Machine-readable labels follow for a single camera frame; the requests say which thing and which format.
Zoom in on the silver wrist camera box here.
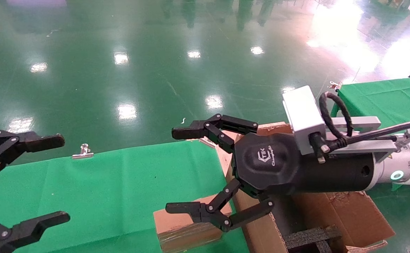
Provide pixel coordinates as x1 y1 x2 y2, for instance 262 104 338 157
282 85 327 156

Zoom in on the silver camera mount bracket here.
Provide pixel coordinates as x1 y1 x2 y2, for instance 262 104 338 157
326 116 398 164

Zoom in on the large green table cloth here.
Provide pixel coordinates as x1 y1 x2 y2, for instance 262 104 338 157
0 141 250 253

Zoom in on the small brown cardboard box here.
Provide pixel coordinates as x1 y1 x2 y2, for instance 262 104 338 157
153 194 233 253

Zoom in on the black foam insert block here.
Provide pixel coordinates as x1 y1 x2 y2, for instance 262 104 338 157
283 225 342 253

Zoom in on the green cloth side table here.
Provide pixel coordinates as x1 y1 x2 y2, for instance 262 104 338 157
330 76 410 132

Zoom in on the large open cardboard carton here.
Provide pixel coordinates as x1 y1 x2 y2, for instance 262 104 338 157
222 122 396 253

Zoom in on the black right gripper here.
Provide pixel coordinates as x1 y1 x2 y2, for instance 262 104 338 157
165 113 375 233

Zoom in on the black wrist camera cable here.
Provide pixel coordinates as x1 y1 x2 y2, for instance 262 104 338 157
308 91 410 164

